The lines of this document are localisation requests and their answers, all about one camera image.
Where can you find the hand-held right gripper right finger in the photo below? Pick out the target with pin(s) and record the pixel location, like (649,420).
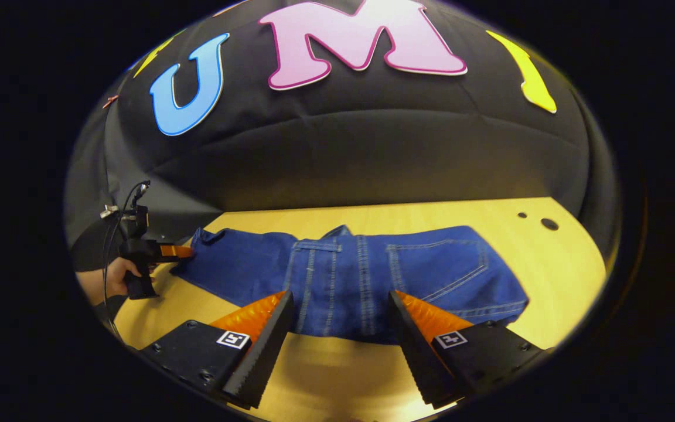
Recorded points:
(416,357)

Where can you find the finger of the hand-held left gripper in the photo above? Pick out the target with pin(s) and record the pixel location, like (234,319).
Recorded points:
(174,252)

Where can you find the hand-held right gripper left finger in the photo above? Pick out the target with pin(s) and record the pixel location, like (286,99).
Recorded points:
(261,357)

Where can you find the blue denim jeans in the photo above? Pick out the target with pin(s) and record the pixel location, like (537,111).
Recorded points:
(372,275)

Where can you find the copper cloth clip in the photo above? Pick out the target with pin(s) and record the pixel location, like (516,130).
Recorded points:
(110,101)

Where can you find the black backdrop cloth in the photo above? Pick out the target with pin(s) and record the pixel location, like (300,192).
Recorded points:
(372,152)

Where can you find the silver cloth clip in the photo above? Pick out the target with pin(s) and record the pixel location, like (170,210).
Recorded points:
(109,211)

